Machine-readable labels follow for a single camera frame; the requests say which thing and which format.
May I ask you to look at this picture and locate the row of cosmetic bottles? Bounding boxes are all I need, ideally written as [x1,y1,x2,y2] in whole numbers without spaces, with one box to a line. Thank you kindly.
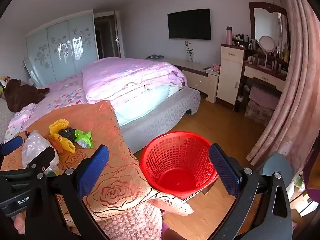
[232,32,290,75]

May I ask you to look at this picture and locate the brown framed room door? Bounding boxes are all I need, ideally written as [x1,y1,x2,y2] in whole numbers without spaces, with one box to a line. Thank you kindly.
[94,11,125,60]

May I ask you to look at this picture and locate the brown framed dresser mirror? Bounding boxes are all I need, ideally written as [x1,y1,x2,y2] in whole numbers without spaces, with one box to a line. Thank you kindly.
[249,2,290,63]

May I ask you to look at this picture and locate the round white makeup mirror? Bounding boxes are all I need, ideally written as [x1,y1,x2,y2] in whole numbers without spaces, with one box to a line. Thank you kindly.
[257,35,275,70]

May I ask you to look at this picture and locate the glass door floral wardrobe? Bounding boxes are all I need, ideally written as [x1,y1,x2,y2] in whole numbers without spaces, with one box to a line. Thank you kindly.
[25,9,99,88]

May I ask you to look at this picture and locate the pink folded quilt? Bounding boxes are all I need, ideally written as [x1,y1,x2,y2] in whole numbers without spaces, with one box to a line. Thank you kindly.
[82,57,187,104]

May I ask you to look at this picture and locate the light blue duvet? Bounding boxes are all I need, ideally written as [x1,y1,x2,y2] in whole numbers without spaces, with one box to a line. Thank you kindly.
[110,84,183,127]

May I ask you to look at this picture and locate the colourful small plush toy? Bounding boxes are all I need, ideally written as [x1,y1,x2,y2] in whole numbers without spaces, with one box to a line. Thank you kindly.
[0,76,10,93]

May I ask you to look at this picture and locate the yellow foam fruit net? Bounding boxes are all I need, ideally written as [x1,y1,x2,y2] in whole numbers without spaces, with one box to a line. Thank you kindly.
[49,119,70,137]

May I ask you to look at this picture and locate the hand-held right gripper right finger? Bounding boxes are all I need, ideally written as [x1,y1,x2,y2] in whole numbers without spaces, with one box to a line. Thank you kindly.
[209,142,293,240]

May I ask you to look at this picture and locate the orange rose pattern tablecloth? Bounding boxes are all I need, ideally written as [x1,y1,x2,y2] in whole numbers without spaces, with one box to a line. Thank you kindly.
[1,100,194,220]

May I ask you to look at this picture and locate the pink floral curtain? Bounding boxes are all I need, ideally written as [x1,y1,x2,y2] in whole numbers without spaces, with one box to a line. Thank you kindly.
[246,0,320,167]

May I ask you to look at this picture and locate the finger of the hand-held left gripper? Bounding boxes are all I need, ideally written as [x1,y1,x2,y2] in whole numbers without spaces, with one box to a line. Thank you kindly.
[0,146,56,180]
[0,135,24,165]

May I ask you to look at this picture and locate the red plastic mesh basket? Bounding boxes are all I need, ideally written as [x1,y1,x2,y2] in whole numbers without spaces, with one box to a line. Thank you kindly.
[140,131,218,198]

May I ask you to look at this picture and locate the pink floral bedsheet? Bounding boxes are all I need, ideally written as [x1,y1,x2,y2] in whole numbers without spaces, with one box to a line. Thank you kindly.
[5,74,88,140]

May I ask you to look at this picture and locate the maroon cloth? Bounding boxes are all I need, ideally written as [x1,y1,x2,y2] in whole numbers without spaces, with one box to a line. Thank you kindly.
[302,140,320,198]

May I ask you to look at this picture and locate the light blue plastic stool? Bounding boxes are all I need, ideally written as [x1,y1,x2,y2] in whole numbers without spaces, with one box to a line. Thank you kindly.
[260,152,295,180]

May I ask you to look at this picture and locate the grey upholstered bed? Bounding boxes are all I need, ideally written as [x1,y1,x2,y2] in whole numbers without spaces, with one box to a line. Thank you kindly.
[0,56,201,153]

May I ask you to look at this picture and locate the cream low television cabinet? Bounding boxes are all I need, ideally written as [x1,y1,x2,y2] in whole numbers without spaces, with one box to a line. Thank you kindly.
[147,57,220,103]

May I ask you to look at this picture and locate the large brown teddy bear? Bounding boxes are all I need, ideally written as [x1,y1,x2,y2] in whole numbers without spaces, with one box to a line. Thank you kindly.
[4,79,50,112]

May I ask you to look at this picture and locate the cream tall side cabinet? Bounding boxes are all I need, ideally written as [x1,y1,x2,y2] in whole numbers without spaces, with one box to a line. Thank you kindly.
[216,44,247,105]

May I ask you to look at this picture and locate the black plastic bag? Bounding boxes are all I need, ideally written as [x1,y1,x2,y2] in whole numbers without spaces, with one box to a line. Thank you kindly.
[58,128,77,140]

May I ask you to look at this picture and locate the purple cloth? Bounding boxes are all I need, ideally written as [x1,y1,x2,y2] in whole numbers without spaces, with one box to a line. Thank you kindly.
[161,224,180,240]

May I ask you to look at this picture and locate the yellow foam net red sticker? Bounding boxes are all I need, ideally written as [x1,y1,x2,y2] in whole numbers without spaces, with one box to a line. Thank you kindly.
[54,134,76,153]

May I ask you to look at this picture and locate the clear plastic bag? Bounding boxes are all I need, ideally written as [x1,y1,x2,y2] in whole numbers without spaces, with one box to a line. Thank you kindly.
[22,130,60,173]

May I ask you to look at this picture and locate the patterned storage box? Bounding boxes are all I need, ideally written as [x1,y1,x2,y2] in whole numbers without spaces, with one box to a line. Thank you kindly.
[244,100,274,127]

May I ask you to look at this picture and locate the cream brown dressing table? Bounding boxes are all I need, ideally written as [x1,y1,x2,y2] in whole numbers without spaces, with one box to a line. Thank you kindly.
[234,45,292,110]

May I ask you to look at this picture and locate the dark stool pink cushion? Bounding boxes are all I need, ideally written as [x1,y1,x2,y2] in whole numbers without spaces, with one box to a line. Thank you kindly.
[249,77,282,110]

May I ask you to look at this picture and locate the green snack wrapper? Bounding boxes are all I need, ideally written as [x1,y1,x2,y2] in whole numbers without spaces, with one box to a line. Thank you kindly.
[74,129,94,148]

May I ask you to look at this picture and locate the pink fleece cloth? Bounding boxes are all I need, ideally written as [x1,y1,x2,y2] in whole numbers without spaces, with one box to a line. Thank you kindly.
[97,202,163,240]

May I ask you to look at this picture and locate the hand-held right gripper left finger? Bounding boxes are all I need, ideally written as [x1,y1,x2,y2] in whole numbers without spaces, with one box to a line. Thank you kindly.
[25,144,110,240]

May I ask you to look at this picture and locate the black wall television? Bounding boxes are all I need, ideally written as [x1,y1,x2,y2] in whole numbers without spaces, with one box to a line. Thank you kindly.
[167,8,211,41]

